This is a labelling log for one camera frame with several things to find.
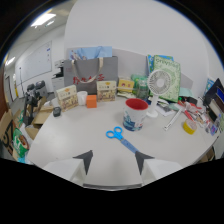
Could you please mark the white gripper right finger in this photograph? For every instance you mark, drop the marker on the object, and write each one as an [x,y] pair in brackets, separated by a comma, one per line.
[156,168]

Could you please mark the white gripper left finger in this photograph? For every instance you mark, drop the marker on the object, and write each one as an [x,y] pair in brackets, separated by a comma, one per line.
[71,166]

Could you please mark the orange cube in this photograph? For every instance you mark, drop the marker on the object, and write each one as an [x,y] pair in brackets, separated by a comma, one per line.
[91,101]

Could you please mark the white ruler stick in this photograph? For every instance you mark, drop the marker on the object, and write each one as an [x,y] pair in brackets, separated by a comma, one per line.
[172,120]

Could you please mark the yellow tape roll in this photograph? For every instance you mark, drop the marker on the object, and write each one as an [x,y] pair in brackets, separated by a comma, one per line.
[189,127]

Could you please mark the small black device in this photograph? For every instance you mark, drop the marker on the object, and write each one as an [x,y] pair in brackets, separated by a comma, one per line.
[57,111]

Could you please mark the brown cardboard box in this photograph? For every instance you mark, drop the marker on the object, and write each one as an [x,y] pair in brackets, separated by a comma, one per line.
[37,120]

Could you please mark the white mug red inside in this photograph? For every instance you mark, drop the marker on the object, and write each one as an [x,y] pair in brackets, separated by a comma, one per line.
[134,115]

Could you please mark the beige tea box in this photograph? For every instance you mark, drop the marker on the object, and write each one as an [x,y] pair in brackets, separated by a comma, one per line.
[106,90]
[67,97]

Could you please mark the white paper cup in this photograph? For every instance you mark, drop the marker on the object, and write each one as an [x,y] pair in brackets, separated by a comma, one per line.
[82,98]

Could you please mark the black office chair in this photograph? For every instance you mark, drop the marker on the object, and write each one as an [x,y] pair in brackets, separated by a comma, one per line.
[34,96]

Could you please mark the white desk fan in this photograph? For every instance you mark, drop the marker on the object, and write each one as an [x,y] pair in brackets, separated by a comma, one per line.
[158,87]

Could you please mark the green plastic bottle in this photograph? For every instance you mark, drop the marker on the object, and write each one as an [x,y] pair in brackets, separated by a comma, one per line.
[142,88]

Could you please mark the yellow red packet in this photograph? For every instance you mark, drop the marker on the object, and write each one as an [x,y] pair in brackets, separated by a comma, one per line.
[125,85]

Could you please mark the white printer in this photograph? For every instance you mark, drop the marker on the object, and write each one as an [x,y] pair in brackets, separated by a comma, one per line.
[58,77]

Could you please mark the green patterned book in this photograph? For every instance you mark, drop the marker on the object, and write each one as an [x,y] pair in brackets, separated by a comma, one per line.
[169,77]

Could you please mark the grey tote bag red print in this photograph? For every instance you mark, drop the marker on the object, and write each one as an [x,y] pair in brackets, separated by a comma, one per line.
[93,74]

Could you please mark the whiteboard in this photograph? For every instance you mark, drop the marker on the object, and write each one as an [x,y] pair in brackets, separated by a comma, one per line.
[34,62]

